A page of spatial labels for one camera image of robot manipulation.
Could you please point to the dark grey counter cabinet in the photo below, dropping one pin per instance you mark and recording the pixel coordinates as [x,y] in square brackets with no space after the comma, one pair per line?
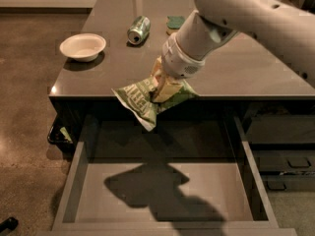
[241,76]

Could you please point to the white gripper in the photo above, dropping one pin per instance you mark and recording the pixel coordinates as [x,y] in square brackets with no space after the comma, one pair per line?
[177,62]

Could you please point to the black bin beside cabinet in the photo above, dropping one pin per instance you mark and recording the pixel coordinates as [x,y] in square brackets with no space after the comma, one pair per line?
[58,134]

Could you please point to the white paper bowl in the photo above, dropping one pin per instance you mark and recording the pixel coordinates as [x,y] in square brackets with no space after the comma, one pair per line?
[83,47]

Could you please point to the open grey top drawer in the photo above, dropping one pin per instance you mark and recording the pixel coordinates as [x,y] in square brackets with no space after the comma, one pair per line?
[188,178]

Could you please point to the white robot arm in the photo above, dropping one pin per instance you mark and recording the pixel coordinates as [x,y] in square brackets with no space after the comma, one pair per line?
[287,32]

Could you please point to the green jalapeno chip bag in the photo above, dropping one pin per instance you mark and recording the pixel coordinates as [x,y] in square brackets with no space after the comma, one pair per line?
[138,99]

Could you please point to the green soda can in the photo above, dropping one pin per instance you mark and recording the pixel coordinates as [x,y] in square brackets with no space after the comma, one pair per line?
[139,30]

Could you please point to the green yellow sponge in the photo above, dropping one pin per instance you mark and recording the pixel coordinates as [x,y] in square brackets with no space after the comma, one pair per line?
[174,23]

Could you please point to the closed lower dark drawers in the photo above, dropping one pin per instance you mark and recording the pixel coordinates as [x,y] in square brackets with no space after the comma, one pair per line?
[284,150]

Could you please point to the black object on floor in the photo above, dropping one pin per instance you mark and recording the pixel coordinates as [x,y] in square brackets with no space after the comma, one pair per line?
[10,223]

